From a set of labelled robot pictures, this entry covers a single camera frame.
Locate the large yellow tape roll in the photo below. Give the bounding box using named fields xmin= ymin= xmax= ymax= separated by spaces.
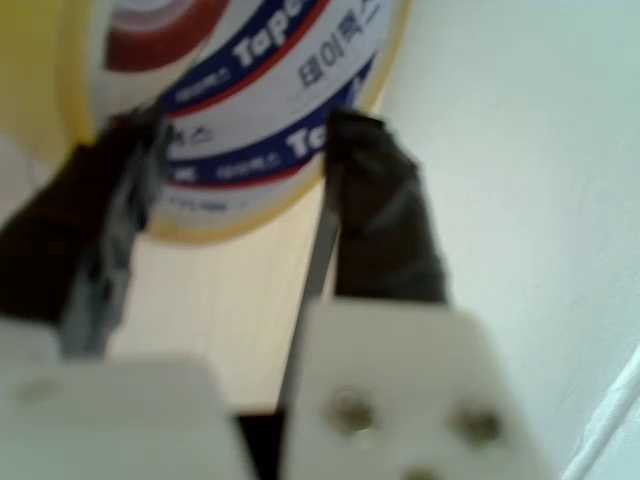
xmin=63 ymin=0 xmax=414 ymax=247

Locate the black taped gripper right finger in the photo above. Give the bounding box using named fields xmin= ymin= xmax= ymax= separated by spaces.
xmin=278 ymin=110 xmax=556 ymax=480

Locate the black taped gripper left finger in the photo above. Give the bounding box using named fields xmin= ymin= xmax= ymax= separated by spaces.
xmin=0 ymin=106 xmax=251 ymax=480

